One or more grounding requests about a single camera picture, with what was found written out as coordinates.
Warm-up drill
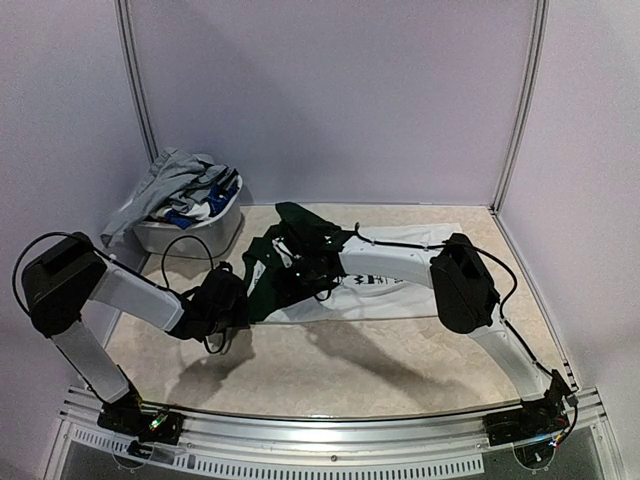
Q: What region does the white and green raglan shirt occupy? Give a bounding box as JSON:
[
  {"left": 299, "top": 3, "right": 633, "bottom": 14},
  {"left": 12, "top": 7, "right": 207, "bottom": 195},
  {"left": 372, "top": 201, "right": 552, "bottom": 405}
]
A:
[{"left": 242, "top": 202, "right": 453, "bottom": 325}]

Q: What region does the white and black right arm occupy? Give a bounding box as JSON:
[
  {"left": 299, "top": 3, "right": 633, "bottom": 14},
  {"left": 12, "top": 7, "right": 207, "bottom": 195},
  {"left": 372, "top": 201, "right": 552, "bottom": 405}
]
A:
[{"left": 285, "top": 230, "right": 572, "bottom": 436}]

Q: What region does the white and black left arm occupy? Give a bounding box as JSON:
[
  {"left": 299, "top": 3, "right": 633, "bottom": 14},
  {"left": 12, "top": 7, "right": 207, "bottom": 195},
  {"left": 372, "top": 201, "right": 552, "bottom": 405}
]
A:
[{"left": 11, "top": 232, "right": 250, "bottom": 434}]

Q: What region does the white plastic laundry basket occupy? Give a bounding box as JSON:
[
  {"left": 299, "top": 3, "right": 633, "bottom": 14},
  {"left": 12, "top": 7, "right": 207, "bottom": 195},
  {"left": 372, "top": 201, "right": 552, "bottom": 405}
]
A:
[{"left": 133, "top": 176, "right": 243, "bottom": 260}]

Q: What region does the blue plaid garment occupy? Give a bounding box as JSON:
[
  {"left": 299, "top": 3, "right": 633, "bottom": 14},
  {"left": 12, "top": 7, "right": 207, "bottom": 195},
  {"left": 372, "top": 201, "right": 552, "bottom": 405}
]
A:
[{"left": 155, "top": 180, "right": 239, "bottom": 230}]

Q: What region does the grey garment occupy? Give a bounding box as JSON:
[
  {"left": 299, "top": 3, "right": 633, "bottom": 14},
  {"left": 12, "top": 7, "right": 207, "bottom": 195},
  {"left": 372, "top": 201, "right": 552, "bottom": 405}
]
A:
[{"left": 100, "top": 147, "right": 240, "bottom": 247}]

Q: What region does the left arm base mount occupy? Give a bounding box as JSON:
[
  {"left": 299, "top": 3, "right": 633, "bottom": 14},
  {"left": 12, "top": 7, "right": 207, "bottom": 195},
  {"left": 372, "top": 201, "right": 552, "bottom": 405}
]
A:
[{"left": 97, "top": 398, "right": 185, "bottom": 459}]

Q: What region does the aluminium front rail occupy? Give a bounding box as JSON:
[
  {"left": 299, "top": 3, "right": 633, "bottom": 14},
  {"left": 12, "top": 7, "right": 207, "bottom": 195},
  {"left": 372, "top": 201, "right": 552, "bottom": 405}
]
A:
[{"left": 45, "top": 388, "right": 624, "bottom": 479}]

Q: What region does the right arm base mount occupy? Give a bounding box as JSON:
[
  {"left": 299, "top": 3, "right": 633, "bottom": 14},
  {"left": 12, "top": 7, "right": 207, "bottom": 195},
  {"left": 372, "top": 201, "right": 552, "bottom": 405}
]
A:
[{"left": 482, "top": 399, "right": 577, "bottom": 470}]

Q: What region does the left aluminium corner post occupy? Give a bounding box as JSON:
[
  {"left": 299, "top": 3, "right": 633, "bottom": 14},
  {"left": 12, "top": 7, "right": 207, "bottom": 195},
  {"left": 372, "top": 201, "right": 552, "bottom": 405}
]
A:
[{"left": 114, "top": 0, "right": 159, "bottom": 164}]

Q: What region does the aluminium corner post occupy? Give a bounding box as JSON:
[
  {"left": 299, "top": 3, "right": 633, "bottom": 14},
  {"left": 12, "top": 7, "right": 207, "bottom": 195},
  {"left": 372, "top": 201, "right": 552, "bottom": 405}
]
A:
[
  {"left": 489, "top": 0, "right": 549, "bottom": 216},
  {"left": 114, "top": 0, "right": 159, "bottom": 164}
]

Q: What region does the right aluminium corner post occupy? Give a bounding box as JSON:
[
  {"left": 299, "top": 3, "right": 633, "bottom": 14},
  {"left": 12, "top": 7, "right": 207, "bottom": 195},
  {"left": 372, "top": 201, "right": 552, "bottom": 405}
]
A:
[{"left": 489, "top": 0, "right": 549, "bottom": 216}]

